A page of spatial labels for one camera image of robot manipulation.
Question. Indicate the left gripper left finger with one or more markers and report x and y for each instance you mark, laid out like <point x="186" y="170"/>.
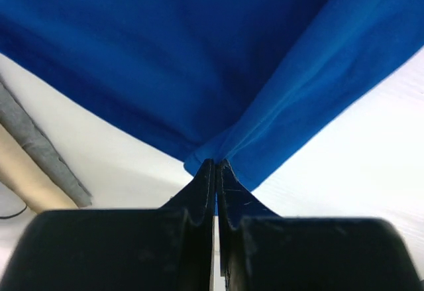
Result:
<point x="169" y="248"/>

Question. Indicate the grey folded t-shirt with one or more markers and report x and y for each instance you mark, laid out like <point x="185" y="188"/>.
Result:
<point x="20" y="125"/>

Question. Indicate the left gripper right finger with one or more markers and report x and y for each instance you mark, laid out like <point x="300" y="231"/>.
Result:
<point x="260" y="250"/>

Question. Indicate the beige folded t-shirt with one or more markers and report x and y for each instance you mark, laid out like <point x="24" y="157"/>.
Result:
<point x="22" y="175"/>

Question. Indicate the blue t-shirt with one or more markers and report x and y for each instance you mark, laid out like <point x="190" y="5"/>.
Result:
<point x="250" y="81"/>

